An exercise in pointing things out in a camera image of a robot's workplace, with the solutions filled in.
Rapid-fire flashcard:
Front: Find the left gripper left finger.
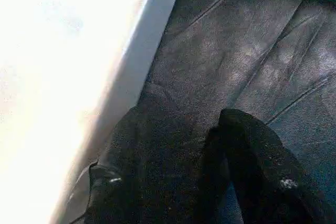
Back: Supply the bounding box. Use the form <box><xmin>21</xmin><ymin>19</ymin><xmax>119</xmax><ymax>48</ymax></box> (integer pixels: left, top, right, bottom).
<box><xmin>86</xmin><ymin>104</ymin><xmax>152</xmax><ymax>224</ymax></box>

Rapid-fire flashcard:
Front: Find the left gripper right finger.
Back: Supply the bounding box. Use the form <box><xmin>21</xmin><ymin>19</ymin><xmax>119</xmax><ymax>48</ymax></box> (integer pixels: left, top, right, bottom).
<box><xmin>198</xmin><ymin>108</ymin><xmax>317</xmax><ymax>224</ymax></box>

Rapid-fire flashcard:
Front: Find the white plastic table top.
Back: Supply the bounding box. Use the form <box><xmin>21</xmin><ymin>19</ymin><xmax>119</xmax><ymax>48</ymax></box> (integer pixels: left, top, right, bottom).
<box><xmin>0</xmin><ymin>0</ymin><xmax>187</xmax><ymax>224</ymax></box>

